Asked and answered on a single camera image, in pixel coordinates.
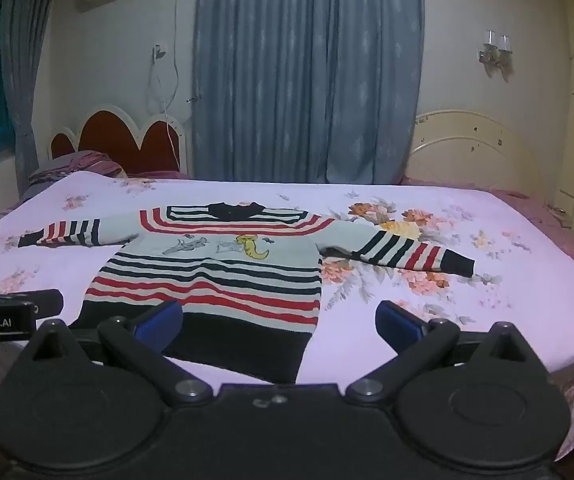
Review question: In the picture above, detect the striped knit sweater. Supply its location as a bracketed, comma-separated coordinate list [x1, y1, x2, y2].
[18, 201, 476, 385]

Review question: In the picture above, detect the wide blue-grey curtain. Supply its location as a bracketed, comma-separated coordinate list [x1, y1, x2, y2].
[192, 0, 426, 186]

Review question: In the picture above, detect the striped pink pillow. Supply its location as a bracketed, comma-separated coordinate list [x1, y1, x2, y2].
[28, 150, 128, 187]

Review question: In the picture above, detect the red scalloped headboard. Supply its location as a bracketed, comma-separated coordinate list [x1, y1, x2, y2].
[47, 104, 191, 178]

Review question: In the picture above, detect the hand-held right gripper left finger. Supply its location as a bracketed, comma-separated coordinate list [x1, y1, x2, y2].
[17, 300, 213, 407]

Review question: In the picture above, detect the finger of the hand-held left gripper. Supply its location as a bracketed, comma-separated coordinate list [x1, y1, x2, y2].
[31, 289, 65, 321]

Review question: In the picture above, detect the narrow blue-grey curtain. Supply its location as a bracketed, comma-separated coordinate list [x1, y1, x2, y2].
[0, 0, 64, 186]

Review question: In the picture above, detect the floral bed sheet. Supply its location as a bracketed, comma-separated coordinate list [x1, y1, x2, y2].
[0, 170, 574, 441]

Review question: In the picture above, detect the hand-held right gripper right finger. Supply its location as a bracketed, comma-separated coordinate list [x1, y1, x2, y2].
[345, 301, 548, 407]

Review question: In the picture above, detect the white charger with cable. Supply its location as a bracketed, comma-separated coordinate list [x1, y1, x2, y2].
[148, 41, 179, 171]

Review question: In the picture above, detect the pink bed sheet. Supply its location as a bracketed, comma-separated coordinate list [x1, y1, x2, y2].
[401, 175, 574, 311]

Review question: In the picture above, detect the cream curved headboard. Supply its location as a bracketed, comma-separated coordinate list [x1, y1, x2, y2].
[406, 110, 559, 197]

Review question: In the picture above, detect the wall lamp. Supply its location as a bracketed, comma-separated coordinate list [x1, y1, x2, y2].
[478, 30, 513, 79]

